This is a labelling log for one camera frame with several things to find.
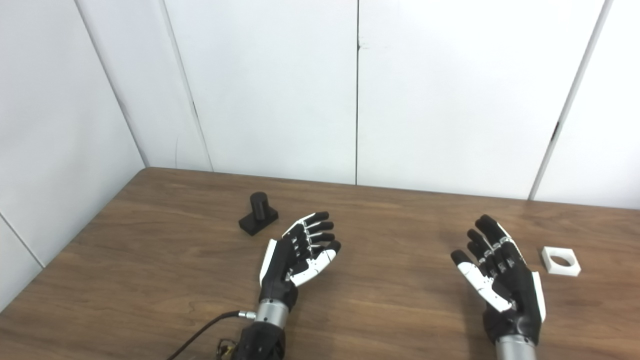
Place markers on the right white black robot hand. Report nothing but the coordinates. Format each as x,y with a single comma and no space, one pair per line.
515,290

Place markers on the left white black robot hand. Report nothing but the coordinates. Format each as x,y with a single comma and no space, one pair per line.
281,260

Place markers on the white square piece with hole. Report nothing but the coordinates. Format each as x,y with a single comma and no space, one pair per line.
550,261

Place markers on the black peg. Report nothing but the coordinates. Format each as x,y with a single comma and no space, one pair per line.
258,214

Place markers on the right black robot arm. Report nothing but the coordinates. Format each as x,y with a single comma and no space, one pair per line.
516,349

